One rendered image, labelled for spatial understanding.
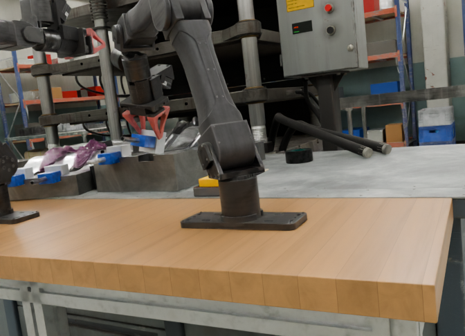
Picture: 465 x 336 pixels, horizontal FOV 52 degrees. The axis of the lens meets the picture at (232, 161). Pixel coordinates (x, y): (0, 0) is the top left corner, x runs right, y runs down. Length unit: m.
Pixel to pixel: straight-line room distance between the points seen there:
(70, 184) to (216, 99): 0.64
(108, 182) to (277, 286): 0.80
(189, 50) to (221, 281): 0.40
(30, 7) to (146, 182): 0.49
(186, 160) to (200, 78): 0.42
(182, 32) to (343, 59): 1.10
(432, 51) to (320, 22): 5.57
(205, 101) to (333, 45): 1.14
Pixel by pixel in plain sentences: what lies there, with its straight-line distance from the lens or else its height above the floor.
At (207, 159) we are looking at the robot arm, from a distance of 0.73.
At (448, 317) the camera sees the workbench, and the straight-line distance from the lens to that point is 0.98.
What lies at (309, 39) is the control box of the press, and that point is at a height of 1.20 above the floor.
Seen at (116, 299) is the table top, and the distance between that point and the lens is 0.73.
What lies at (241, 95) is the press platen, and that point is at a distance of 1.84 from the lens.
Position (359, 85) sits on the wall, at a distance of 7.93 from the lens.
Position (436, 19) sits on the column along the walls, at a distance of 7.42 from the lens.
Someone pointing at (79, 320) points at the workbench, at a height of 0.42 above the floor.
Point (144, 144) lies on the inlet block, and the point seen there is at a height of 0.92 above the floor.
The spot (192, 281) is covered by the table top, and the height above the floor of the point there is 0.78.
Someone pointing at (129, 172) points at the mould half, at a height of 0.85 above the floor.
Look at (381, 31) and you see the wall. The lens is 7.87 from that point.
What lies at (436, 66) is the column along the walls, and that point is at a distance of 7.38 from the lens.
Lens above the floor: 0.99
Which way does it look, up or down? 7 degrees down
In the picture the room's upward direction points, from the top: 6 degrees counter-clockwise
